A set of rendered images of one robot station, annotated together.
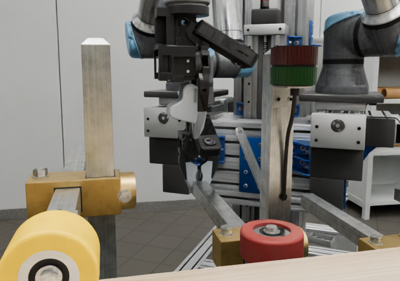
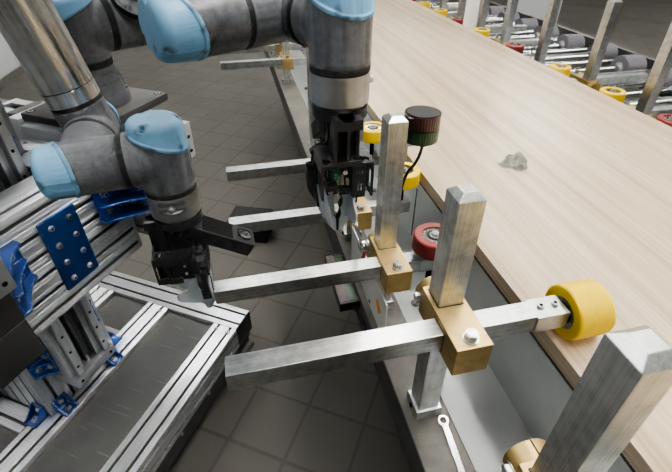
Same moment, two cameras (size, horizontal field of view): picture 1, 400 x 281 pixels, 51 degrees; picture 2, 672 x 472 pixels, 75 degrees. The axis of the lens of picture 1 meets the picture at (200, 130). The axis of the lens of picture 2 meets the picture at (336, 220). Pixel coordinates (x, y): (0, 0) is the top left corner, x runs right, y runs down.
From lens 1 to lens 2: 0.94 m
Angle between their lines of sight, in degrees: 85
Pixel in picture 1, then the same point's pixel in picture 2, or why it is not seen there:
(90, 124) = (468, 261)
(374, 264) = not seen: hidden behind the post
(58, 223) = (590, 284)
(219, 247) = (408, 276)
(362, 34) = (124, 25)
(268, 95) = (399, 154)
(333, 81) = (107, 93)
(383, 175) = not seen: outside the picture
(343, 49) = (99, 47)
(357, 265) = not seen: hidden behind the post
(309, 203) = (249, 225)
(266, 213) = (393, 235)
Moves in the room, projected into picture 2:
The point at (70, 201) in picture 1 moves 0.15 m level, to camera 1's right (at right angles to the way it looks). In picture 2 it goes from (508, 308) to (479, 240)
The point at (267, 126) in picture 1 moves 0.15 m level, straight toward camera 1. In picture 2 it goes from (397, 177) to (486, 184)
